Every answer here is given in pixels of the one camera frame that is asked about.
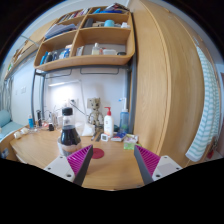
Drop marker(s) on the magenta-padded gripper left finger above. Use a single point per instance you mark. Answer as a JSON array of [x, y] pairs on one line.
[[60, 166]]

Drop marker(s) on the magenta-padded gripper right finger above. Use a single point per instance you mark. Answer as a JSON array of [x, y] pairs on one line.
[[165, 166]]

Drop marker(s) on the dark drink bottle black cap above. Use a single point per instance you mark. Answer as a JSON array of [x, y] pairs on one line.
[[70, 133]]

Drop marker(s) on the small black jar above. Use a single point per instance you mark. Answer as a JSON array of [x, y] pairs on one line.
[[51, 127]]

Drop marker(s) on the flat round red coaster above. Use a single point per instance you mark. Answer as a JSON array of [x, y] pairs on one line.
[[98, 153]]

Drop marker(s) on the green packet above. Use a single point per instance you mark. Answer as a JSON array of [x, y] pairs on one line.
[[129, 144]]

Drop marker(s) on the white crumpled tissue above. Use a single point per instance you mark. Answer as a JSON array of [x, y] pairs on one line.
[[88, 130]]

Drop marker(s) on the small white round object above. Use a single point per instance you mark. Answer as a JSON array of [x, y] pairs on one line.
[[24, 131], [17, 134]]

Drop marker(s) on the tall black device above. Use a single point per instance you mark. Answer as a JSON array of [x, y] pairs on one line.
[[39, 118]]

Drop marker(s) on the small blue bottle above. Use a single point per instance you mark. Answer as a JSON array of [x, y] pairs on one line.
[[31, 122]]

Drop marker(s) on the small white digital clock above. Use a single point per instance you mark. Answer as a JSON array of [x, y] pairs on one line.
[[104, 137]]

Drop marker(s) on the blue flat box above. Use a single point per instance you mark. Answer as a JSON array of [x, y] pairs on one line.
[[118, 136]]

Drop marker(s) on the blue spray bottle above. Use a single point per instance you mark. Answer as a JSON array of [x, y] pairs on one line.
[[124, 121]]

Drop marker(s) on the white pump bottle red pump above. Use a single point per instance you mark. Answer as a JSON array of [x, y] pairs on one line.
[[108, 125]]

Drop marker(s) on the green striped white towel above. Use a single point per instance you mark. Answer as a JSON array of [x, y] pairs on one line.
[[205, 116]]

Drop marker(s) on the teal cushion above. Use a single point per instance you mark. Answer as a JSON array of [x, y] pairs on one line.
[[4, 118]]

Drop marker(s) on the wooden wardrobe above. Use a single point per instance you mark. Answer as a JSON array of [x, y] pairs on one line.
[[166, 83]]

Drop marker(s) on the wooden shelf unit with items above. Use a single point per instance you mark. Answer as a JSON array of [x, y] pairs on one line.
[[100, 35]]

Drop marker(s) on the grey metal frame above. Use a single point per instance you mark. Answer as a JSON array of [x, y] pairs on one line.
[[132, 93]]

